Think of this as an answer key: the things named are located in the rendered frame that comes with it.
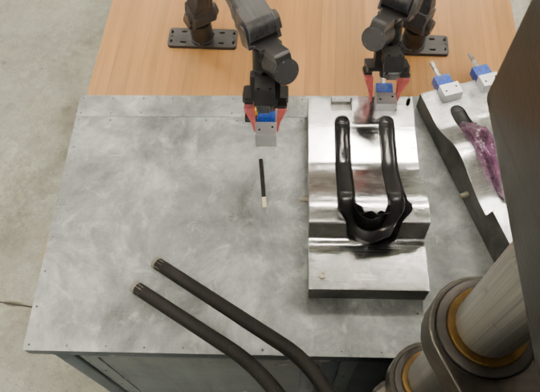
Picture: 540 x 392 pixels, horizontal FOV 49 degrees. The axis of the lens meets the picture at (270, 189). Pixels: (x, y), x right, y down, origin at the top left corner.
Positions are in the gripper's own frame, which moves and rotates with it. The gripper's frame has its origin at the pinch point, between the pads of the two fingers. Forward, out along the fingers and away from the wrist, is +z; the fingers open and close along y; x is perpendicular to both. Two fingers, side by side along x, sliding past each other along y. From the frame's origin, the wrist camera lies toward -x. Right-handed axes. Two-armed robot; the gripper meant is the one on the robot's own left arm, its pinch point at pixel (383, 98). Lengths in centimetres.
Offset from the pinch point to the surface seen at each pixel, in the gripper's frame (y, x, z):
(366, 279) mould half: -5.8, -37.0, 26.8
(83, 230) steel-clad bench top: -73, -23, 25
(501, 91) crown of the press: -11, -107, -45
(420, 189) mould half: 6.4, -23.4, 12.0
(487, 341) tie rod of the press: -5, -101, -20
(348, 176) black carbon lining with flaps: -9.3, -17.8, 12.1
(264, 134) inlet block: -28.7, -14.8, 2.9
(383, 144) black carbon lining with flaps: -0.4, -8.9, 8.2
